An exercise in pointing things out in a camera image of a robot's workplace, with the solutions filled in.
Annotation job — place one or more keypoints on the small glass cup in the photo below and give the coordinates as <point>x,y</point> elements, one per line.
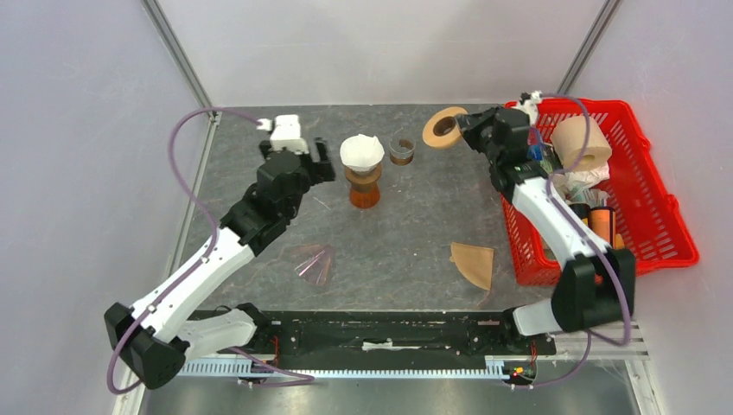
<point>401,151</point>

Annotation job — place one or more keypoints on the light wooden ring holder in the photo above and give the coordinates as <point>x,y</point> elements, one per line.
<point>442,131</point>

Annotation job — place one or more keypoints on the brown paper coffee filter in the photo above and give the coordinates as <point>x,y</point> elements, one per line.
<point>475,263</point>

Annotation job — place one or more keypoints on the white paper coffee filter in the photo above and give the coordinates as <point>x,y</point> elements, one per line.
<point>361,153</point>

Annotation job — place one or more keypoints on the beige toilet paper roll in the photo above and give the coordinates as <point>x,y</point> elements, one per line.
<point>568,138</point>

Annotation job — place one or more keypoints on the amber glass carafe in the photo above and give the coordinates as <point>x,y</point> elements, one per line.
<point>364,199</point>

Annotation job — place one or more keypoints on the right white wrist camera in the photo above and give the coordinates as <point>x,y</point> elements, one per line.
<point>529,102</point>

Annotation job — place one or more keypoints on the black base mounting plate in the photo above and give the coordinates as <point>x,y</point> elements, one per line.
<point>388,340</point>

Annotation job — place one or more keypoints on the black cylindrical can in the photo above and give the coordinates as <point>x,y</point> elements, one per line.
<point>581,210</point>

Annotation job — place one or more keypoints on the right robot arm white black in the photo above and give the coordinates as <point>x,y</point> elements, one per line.
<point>597,281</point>

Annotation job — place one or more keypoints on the dark wooden ring holder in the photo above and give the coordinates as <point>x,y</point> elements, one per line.
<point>363,179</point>

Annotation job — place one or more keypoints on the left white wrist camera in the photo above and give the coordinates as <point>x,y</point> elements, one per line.
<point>285,133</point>

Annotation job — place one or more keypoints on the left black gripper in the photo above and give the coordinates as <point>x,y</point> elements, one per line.
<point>325,171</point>

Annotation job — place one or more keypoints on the red plastic basket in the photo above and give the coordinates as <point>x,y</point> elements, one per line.
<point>647,215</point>

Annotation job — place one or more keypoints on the orange cylindrical can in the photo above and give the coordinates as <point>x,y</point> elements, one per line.
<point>602,222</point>

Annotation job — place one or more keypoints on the crumpled white paper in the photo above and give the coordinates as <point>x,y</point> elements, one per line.
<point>574,183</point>

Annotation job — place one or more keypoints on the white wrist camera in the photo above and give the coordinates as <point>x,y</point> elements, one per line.
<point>529,102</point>
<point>285,133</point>

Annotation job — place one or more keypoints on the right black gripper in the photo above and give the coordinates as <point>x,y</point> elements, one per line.
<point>470,124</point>

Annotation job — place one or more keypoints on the blue snack packet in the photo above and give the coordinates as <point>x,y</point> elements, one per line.
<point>536,152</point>

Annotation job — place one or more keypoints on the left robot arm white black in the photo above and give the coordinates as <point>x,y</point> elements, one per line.
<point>155,337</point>

